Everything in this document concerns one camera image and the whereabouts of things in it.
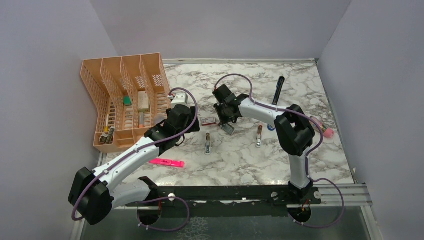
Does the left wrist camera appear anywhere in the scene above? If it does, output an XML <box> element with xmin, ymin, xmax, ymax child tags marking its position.
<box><xmin>171</xmin><ymin>92</ymin><xmax>189</xmax><ymax>108</ymax></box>

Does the clear tape roll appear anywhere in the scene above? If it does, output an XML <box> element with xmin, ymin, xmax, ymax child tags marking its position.
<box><xmin>153</xmin><ymin>114</ymin><xmax>166</xmax><ymax>125</ymax></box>

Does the green eraser in organizer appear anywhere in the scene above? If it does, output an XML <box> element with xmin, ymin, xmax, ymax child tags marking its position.
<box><xmin>123</xmin><ymin>95</ymin><xmax>132</xmax><ymax>106</ymax></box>

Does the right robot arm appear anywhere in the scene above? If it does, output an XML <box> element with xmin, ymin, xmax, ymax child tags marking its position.
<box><xmin>212</xmin><ymin>85</ymin><xmax>315</xmax><ymax>204</ymax></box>

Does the pink highlighter marker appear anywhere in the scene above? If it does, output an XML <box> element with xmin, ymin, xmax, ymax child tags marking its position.
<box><xmin>149</xmin><ymin>158</ymin><xmax>185</xmax><ymax>168</ymax></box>

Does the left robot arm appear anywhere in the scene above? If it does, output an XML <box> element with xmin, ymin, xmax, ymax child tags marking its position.
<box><xmin>68</xmin><ymin>104</ymin><xmax>200</xmax><ymax>225</ymax></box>

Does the staple tray with staples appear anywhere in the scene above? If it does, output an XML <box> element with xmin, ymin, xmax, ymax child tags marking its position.
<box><xmin>220</xmin><ymin>124</ymin><xmax>235</xmax><ymax>136</ymax></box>

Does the orange plastic desk organizer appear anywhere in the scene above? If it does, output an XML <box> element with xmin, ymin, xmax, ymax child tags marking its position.
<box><xmin>80</xmin><ymin>53</ymin><xmax>171</xmax><ymax>153</ymax></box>

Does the white eraser block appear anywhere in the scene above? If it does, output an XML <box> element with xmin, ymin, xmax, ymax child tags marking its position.
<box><xmin>204</xmin><ymin>132</ymin><xmax>211</xmax><ymax>155</ymax></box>

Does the white paper card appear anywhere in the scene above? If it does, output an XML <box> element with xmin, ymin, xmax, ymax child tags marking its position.
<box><xmin>137</xmin><ymin>91</ymin><xmax>150</xmax><ymax>113</ymax></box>

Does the red white staple box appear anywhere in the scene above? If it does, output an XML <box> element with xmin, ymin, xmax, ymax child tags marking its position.
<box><xmin>201</xmin><ymin>117</ymin><xmax>217</xmax><ymax>126</ymax></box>

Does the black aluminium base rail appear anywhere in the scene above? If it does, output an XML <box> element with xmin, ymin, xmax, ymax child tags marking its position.
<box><xmin>125</xmin><ymin>184</ymin><xmax>373</xmax><ymax>218</ymax></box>

